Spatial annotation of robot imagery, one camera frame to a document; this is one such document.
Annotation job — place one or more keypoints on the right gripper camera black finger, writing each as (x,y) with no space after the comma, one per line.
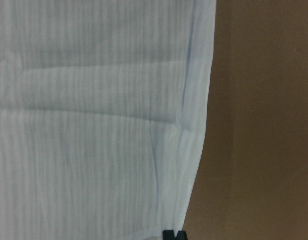
(170,235)

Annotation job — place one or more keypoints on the light blue button shirt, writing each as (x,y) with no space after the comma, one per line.
(103,109)

